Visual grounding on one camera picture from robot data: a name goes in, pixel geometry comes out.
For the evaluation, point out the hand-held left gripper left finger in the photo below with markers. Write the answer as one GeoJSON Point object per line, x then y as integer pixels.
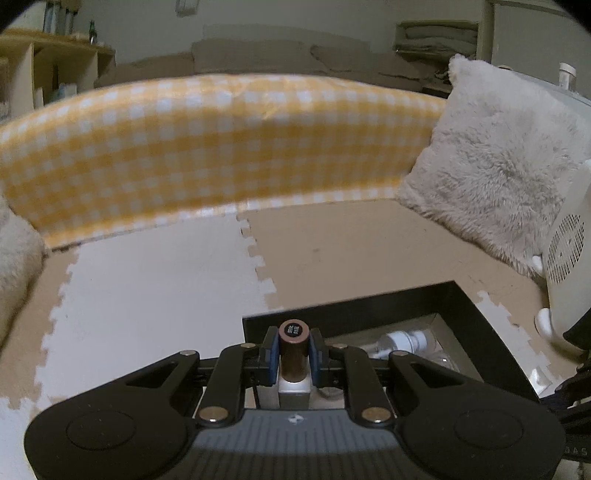
{"type": "Point", "coordinates": [276, 364]}

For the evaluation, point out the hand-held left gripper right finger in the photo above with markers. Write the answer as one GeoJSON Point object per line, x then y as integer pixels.
{"type": "Point", "coordinates": [314, 364]}

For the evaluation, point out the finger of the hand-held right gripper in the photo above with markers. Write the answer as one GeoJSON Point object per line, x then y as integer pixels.
{"type": "Point", "coordinates": [575, 415]}

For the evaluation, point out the brown lipstick with white cap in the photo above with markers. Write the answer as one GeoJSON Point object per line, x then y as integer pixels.
{"type": "Point", "coordinates": [293, 355]}

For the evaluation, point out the clear spray bottle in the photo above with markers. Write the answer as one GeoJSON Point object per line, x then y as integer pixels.
{"type": "Point", "coordinates": [401, 344]}

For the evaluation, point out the black cardboard box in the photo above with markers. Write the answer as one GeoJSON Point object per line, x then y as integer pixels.
{"type": "Point", "coordinates": [471, 323]}

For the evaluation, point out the torn white foam mat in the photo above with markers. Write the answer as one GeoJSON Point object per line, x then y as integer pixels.
{"type": "Point", "coordinates": [508, 332]}

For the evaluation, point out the white fan heater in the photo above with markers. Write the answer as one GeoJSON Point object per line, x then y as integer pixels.
{"type": "Point", "coordinates": [568, 249]}

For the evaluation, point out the white foam puzzle mat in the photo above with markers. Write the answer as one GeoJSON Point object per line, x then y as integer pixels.
{"type": "Point", "coordinates": [14, 443]}
{"type": "Point", "coordinates": [161, 286]}

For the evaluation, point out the white fluffy pillow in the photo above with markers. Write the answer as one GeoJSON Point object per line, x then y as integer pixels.
{"type": "Point", "coordinates": [16, 272]}
{"type": "Point", "coordinates": [498, 166]}

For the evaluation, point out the yellow gingham bed cover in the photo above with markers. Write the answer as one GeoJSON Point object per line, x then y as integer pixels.
{"type": "Point", "coordinates": [207, 147]}

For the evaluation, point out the white cabinet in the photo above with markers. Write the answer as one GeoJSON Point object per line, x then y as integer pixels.
{"type": "Point", "coordinates": [545, 85]}

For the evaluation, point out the window blind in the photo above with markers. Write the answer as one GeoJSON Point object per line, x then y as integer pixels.
{"type": "Point", "coordinates": [531, 32]}

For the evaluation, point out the brown bed pillow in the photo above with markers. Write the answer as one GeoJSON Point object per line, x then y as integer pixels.
{"type": "Point", "coordinates": [364, 62]}
{"type": "Point", "coordinates": [254, 55]}

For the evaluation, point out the brown duvet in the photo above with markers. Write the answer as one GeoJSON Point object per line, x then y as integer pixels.
{"type": "Point", "coordinates": [152, 67]}

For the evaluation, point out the stack of folded blankets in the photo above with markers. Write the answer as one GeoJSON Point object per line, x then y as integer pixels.
{"type": "Point", "coordinates": [434, 41]}

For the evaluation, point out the white headboard panel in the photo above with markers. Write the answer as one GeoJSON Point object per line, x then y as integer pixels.
{"type": "Point", "coordinates": [286, 33]}

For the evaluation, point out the hanging white bag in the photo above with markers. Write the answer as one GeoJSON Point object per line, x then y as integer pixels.
{"type": "Point", "coordinates": [187, 4]}

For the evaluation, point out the wooden shelf unit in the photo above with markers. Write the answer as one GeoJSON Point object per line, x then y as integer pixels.
{"type": "Point", "coordinates": [46, 69]}

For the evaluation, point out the green glass bottle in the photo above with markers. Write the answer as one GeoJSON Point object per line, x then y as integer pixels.
{"type": "Point", "coordinates": [93, 34]}

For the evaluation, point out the grey curtain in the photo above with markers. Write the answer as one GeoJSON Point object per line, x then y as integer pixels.
{"type": "Point", "coordinates": [57, 16]}

